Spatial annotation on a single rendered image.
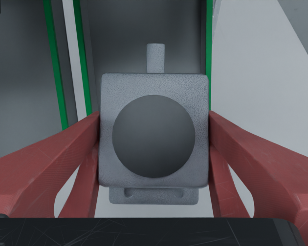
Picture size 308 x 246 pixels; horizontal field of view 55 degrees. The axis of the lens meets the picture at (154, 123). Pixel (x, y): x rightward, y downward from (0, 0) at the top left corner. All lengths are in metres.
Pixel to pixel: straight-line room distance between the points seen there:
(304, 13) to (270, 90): 0.74
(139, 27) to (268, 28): 0.38
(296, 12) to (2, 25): 1.07
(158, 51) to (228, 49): 0.46
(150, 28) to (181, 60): 0.05
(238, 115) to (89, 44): 0.30
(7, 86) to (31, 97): 0.03
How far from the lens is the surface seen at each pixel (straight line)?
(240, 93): 0.56
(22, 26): 0.35
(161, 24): 0.34
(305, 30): 1.38
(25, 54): 0.35
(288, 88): 0.59
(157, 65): 0.16
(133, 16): 0.34
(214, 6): 0.41
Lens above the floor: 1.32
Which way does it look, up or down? 64 degrees down
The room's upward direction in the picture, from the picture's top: 4 degrees counter-clockwise
